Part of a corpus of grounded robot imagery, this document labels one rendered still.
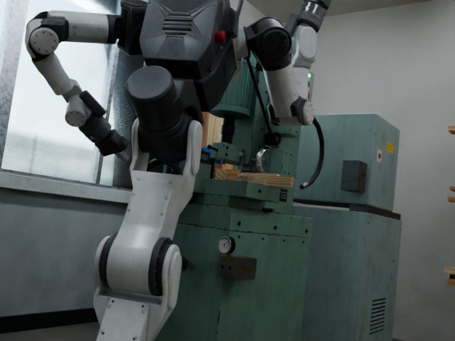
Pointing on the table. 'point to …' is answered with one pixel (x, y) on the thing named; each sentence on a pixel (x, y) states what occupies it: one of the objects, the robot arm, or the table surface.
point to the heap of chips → (250, 178)
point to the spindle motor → (237, 94)
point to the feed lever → (271, 138)
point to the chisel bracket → (227, 153)
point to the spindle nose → (227, 128)
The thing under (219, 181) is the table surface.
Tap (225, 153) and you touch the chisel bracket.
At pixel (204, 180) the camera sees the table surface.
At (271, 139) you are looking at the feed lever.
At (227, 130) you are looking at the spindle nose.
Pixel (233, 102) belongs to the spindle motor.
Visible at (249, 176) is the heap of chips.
